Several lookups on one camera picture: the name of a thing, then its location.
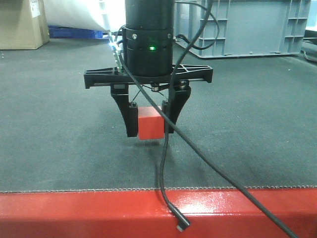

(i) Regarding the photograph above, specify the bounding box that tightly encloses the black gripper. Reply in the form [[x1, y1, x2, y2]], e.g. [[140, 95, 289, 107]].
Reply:
[[84, 64, 213, 137]]

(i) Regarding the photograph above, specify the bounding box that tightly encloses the red magnetic cube block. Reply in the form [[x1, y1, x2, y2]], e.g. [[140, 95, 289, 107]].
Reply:
[[138, 107, 164, 140]]

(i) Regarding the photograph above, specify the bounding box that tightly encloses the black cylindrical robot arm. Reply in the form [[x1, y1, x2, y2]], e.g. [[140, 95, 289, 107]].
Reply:
[[84, 0, 213, 140]]

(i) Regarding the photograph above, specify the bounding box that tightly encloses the white foam sheet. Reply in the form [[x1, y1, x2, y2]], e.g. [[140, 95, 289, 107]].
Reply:
[[44, 0, 111, 31]]

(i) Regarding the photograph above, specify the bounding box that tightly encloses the grey plastic crate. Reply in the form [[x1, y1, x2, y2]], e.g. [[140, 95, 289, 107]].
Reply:
[[174, 0, 312, 59]]

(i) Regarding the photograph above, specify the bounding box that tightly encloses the black woven table mat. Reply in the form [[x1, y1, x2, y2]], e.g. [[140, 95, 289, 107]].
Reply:
[[0, 39, 317, 192]]

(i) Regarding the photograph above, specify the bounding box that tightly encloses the blue plastic pallet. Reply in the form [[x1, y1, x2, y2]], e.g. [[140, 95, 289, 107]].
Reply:
[[49, 25, 105, 39]]

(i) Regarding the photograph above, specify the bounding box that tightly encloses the red metal table edge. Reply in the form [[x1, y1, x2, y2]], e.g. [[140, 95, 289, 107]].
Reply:
[[0, 187, 317, 238]]

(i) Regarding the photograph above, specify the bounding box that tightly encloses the brown cardboard box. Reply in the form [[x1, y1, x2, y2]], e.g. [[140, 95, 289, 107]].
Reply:
[[0, 0, 50, 50]]

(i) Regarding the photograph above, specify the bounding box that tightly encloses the long black cable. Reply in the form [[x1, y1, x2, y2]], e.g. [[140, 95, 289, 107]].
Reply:
[[110, 34, 300, 238]]

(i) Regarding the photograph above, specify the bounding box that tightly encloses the black loose cable with plug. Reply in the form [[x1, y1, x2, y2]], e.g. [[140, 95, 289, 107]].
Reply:
[[158, 0, 220, 233]]

